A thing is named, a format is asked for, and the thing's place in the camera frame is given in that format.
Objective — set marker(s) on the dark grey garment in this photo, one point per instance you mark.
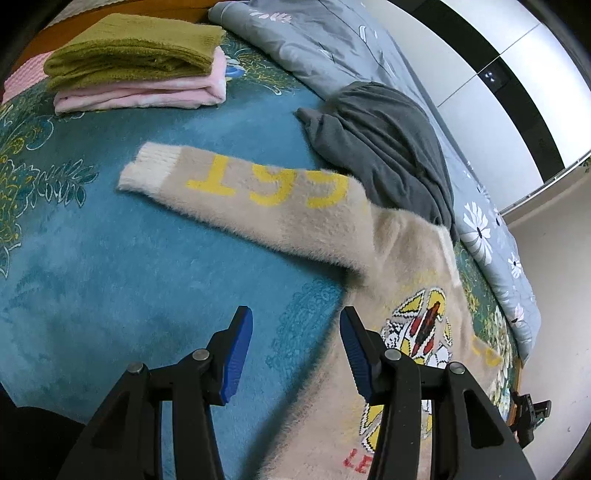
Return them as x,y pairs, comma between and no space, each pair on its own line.
388,143

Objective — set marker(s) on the pink knitted cloth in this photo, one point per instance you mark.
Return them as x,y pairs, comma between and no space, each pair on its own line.
25,74

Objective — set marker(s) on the folded olive green sweater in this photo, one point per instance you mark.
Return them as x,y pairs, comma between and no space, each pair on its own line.
134,50

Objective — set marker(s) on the grey floral quilt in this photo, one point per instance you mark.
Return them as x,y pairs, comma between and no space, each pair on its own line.
369,60

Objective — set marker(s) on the teal floral blanket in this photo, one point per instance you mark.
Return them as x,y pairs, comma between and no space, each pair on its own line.
115,240

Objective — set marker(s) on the folded pink garment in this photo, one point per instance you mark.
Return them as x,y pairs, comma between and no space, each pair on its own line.
152,92

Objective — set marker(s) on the beige fuzzy printed sweater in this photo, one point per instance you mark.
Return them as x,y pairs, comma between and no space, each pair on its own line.
392,258

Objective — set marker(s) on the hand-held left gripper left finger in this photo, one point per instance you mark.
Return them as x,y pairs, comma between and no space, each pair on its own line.
236,351

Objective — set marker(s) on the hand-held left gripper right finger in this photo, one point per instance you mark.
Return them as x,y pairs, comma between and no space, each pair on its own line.
354,353

